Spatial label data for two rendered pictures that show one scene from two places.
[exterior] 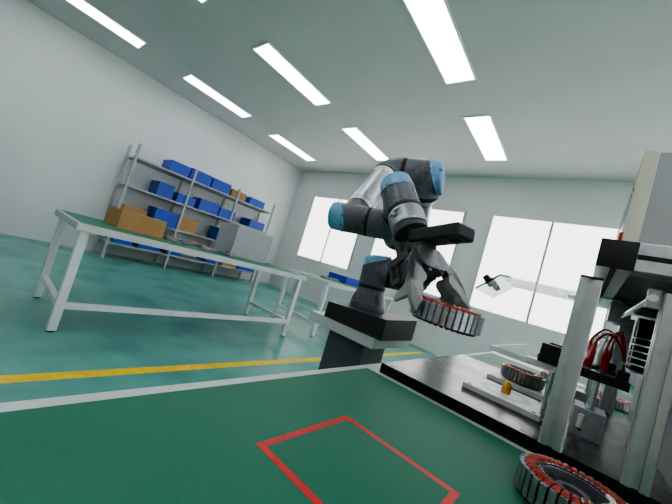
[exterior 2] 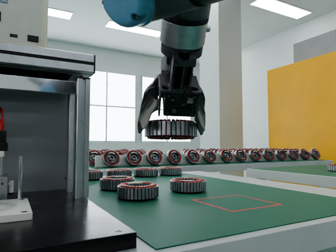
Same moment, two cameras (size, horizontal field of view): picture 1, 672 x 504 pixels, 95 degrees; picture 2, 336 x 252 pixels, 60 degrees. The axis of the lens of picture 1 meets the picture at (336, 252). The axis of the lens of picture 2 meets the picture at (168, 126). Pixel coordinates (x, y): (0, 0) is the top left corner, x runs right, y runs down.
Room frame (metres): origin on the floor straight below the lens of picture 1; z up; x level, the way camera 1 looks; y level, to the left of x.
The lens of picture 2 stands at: (1.08, 0.02, 0.89)
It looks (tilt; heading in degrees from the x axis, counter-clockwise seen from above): 4 degrees up; 201
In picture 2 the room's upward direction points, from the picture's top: straight up
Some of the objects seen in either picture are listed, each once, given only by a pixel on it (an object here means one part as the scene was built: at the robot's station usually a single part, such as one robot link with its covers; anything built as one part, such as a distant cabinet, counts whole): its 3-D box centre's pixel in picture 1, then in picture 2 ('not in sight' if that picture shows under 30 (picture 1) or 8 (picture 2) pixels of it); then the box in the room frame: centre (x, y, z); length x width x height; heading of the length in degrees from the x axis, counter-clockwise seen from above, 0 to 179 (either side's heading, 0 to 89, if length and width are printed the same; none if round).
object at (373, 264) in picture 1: (377, 270); not in sight; (1.32, -0.19, 0.99); 0.13 x 0.12 x 0.14; 72
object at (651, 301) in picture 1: (629, 313); not in sight; (0.70, -0.68, 1.04); 0.62 x 0.02 x 0.03; 140
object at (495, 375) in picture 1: (520, 384); not in sight; (0.90, -0.62, 0.78); 0.15 x 0.15 x 0.01; 50
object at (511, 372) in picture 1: (522, 376); not in sight; (0.90, -0.62, 0.80); 0.11 x 0.11 x 0.04
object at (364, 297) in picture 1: (369, 296); not in sight; (1.32, -0.19, 0.87); 0.15 x 0.15 x 0.10
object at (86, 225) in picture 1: (192, 284); not in sight; (3.14, 1.29, 0.37); 2.20 x 0.90 x 0.75; 140
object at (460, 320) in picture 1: (445, 314); (170, 130); (0.50, -0.20, 0.92); 0.11 x 0.11 x 0.04
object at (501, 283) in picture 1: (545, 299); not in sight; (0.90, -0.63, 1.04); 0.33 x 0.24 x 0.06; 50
